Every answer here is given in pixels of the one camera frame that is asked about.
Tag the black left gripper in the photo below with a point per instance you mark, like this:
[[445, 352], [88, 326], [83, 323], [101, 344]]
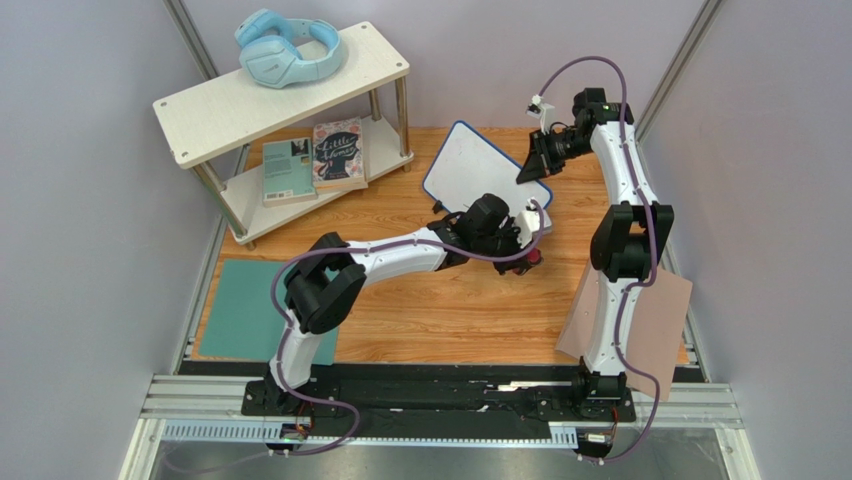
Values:
[[509, 267]]

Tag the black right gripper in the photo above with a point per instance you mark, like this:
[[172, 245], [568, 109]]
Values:
[[542, 153]]

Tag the red heart eraser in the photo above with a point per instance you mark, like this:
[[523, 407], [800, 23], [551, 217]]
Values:
[[531, 260]]

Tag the blue framed whiteboard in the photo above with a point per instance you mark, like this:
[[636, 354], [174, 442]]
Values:
[[468, 165]]

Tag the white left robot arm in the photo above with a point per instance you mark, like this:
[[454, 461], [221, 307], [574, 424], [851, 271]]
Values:
[[315, 292]]

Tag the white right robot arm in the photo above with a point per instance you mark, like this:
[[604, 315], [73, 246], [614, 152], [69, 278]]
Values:
[[625, 248]]

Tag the dark floral Little Women book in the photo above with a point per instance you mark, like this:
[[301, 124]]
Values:
[[338, 156]]

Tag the pink mat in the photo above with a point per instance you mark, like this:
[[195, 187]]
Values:
[[658, 321]]

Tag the teal paperback book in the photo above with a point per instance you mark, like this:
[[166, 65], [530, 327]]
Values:
[[287, 172]]

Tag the teal green mat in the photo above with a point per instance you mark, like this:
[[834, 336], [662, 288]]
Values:
[[242, 324]]

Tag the blue headphones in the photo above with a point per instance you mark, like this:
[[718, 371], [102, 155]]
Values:
[[269, 56]]

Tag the white two-tier shelf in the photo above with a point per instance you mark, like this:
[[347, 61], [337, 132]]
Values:
[[231, 111]]

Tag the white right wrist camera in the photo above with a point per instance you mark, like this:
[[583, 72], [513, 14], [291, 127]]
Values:
[[543, 112]]

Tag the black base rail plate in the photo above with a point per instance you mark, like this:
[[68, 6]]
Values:
[[445, 402]]

